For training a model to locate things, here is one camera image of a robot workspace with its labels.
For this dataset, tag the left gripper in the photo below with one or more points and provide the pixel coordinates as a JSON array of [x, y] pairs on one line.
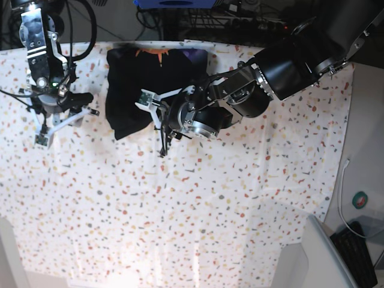
[[183, 119]]

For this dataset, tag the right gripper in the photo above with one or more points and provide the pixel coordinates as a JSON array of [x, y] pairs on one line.
[[52, 104]]

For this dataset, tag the black t-shirt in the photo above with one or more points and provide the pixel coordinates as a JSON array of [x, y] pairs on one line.
[[132, 69]]

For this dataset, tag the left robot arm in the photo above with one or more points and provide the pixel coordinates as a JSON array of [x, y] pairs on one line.
[[319, 46]]

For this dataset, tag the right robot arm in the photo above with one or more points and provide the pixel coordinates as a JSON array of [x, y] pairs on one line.
[[52, 72]]

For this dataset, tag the black power strip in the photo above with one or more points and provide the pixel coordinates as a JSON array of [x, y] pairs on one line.
[[254, 23]]

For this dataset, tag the terrazzo patterned tablecloth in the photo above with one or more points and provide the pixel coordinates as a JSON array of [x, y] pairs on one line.
[[213, 213]]

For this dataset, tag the blue box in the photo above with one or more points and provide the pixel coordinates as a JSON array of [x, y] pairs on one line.
[[153, 4]]

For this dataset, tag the grey monitor edge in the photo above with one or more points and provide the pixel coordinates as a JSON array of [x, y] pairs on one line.
[[326, 268]]

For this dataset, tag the black keyboard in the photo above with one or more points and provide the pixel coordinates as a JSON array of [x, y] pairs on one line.
[[353, 250]]

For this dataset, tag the black wire rack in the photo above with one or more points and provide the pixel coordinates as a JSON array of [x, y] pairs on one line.
[[208, 25]]

